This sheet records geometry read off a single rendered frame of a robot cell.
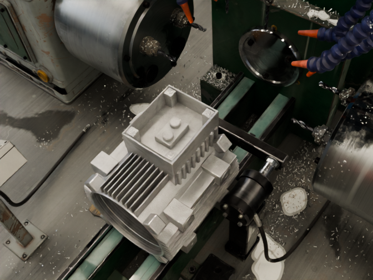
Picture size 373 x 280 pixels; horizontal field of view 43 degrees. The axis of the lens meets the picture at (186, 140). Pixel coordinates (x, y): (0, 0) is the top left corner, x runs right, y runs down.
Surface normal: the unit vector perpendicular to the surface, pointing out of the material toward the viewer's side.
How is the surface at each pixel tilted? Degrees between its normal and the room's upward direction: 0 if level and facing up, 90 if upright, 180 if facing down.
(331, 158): 62
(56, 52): 90
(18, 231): 90
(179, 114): 0
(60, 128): 0
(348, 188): 77
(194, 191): 0
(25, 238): 90
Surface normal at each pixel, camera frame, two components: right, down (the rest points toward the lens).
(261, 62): -0.60, 0.68
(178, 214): -0.06, -0.56
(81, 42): -0.60, 0.53
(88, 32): -0.56, 0.34
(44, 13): 0.80, 0.47
